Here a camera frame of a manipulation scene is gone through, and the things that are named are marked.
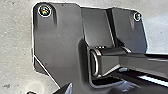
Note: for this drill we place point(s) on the dark robot torso link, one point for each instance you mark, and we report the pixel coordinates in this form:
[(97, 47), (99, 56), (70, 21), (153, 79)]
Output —
[(113, 60)]

